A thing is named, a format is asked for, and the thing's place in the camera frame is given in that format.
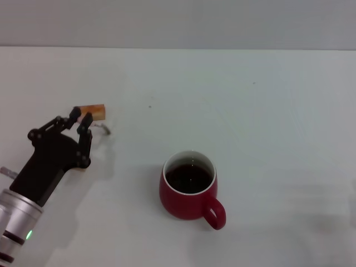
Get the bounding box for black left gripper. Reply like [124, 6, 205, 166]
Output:
[9, 107, 93, 208]

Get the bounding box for left wrist metal connector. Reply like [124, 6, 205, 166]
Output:
[0, 166, 18, 179]

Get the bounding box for pink handled metal spoon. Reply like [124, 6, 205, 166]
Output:
[78, 115, 112, 136]

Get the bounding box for orange stained wooden block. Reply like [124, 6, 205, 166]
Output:
[73, 104, 107, 122]

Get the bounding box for red ceramic coffee cup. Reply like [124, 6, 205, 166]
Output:
[159, 150, 227, 231]

